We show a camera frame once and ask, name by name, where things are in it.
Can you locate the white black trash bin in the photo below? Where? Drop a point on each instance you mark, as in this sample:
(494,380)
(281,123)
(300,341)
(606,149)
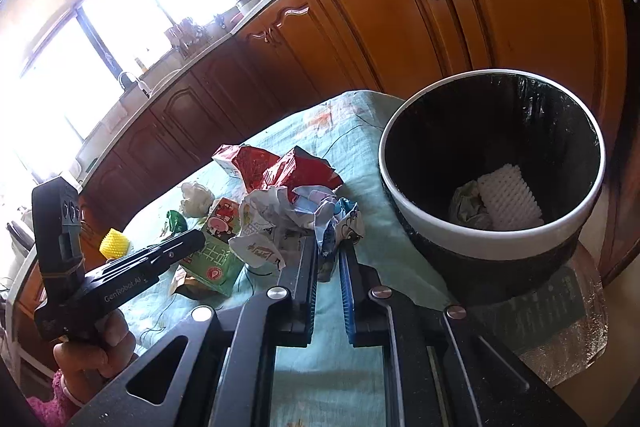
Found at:
(450,238)

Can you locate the red snack bag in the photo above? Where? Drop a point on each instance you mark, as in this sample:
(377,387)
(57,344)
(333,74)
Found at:
(265,167)

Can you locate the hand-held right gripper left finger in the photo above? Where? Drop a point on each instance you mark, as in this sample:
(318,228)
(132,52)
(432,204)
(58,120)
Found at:
(309,287)

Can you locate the green carton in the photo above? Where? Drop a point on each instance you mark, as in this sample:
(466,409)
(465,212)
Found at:
(215,264)

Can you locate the small green wrapper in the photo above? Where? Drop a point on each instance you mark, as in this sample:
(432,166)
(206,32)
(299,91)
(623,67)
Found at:
(175,221)

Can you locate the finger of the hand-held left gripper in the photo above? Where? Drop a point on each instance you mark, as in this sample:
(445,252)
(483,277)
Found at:
(170,252)

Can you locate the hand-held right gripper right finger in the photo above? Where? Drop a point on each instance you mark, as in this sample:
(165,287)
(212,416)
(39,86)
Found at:
(346,292)

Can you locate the kitchen window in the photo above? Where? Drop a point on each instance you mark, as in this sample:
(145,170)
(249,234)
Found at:
(75,57)

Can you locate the person's left hand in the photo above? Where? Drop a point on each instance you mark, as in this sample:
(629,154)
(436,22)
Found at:
(95,354)

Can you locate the white printed wrapper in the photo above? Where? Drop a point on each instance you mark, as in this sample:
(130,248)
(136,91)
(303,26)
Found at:
(262,227)

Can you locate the utensil rack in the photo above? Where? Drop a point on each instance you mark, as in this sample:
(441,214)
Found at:
(185,36)

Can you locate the floral teal tablecloth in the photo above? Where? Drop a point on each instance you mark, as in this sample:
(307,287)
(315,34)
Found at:
(330,142)

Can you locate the red white small carton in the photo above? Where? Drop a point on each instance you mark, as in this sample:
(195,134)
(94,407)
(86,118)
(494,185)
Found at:
(222,219)

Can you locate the person's left forearm pink sleeve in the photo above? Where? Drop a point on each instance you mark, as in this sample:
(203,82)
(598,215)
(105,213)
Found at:
(47,404)

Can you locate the wooden base cabinets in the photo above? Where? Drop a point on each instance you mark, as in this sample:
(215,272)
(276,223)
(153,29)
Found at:
(380,17)

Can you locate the blue white wrapper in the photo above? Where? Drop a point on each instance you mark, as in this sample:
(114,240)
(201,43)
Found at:
(345,217)

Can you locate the yellow foam fruit net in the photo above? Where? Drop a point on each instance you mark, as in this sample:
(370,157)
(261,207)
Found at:
(114,244)

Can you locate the sink faucet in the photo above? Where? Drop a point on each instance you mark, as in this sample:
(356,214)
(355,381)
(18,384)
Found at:
(131,79)

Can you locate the white foam fruit net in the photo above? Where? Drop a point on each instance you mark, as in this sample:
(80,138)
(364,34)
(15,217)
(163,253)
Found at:
(195,199)
(510,197)

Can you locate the plastic covered stool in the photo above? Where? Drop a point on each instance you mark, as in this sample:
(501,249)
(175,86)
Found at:
(565,322)

